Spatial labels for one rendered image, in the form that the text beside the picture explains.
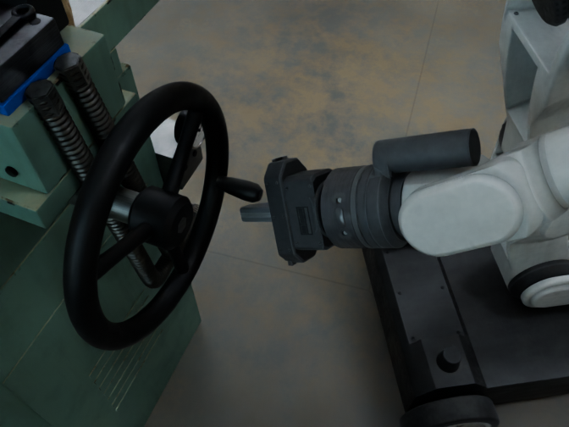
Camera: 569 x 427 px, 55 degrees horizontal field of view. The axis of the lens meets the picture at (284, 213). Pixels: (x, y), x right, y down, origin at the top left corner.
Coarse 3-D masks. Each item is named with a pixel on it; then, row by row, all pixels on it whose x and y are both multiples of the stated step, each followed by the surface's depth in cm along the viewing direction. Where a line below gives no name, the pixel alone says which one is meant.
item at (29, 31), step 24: (0, 0) 49; (24, 0) 48; (48, 0) 50; (0, 24) 47; (24, 24) 47; (48, 24) 47; (0, 48) 45; (24, 48) 45; (48, 48) 48; (0, 72) 44; (24, 72) 46; (48, 72) 48; (0, 96) 44; (24, 96) 47
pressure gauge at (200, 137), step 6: (180, 114) 85; (180, 120) 84; (174, 126) 85; (180, 126) 84; (174, 132) 85; (180, 132) 85; (198, 132) 87; (198, 138) 88; (204, 138) 90; (198, 144) 89
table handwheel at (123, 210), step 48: (144, 96) 49; (192, 96) 53; (192, 144) 58; (96, 192) 44; (144, 192) 56; (96, 240) 45; (144, 240) 54; (192, 240) 69; (96, 288) 47; (96, 336) 50; (144, 336) 60
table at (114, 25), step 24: (72, 0) 66; (96, 0) 66; (120, 0) 69; (144, 0) 73; (96, 24) 66; (120, 24) 70; (96, 144) 57; (0, 192) 52; (24, 192) 52; (72, 192) 55; (24, 216) 53; (48, 216) 53
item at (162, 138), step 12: (168, 120) 94; (156, 132) 92; (168, 132) 92; (156, 144) 91; (168, 144) 91; (156, 156) 90; (168, 156) 89; (192, 156) 95; (168, 168) 91; (192, 168) 96
